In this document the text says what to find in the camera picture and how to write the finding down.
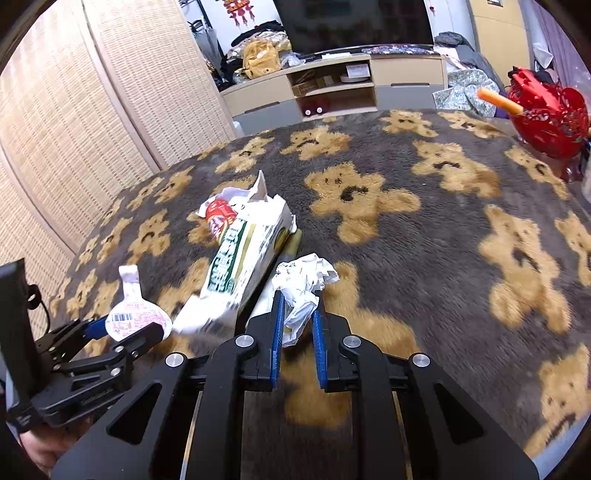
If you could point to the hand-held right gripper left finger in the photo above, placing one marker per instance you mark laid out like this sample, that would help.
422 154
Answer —
278 332

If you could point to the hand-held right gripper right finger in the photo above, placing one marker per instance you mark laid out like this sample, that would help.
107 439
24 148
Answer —
318 346

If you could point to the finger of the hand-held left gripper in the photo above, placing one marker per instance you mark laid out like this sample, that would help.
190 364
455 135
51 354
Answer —
138 339
94 326

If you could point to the white round peel-off lid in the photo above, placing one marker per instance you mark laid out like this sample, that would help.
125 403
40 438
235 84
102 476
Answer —
134 314

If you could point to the white tissue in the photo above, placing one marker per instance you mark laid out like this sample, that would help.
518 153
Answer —
300 277

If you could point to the person's left hand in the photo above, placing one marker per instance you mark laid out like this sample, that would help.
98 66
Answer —
51 445

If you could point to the white green paper packet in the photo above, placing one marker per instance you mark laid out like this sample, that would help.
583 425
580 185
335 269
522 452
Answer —
240 258

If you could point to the dark green tube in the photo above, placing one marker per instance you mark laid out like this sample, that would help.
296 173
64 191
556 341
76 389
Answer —
290 247

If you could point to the red label white wrapper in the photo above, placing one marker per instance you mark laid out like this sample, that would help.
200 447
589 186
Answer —
220 217

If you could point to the bear printed blanket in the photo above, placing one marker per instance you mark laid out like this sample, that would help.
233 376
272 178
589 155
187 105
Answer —
415 254

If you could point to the woven folding screen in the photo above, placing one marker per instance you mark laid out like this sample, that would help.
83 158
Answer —
92 115

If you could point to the cardboard box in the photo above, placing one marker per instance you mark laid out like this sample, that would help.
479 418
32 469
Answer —
311 87

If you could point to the yellow backpack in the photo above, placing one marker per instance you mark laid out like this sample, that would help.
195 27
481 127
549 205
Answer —
261 60

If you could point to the white flat box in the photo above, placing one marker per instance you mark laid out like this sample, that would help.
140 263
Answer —
358 70

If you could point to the white paper sheet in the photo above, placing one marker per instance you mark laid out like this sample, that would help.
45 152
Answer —
338 55

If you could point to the beige grey television cabinet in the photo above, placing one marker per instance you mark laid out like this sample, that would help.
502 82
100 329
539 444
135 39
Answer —
406 71

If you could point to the grey floral cloth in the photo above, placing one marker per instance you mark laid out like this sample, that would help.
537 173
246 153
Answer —
461 94

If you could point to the pile of clothes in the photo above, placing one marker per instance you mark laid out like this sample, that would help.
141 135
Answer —
277 32

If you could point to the orange stick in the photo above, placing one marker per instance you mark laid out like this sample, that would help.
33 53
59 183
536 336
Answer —
498 101

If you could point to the dark patterned cloth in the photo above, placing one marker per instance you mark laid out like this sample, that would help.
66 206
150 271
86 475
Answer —
397 49

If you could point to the black television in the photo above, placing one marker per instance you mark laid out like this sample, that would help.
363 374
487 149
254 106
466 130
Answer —
351 23

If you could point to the red openwork basket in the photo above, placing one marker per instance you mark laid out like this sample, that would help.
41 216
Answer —
549 120

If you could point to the red fish hanging ornament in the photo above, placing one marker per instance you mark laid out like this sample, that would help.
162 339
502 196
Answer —
238 11

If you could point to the grey jacket pile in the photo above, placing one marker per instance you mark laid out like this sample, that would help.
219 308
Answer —
466 53

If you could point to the purple curtain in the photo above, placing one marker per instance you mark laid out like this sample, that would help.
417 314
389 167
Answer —
563 37

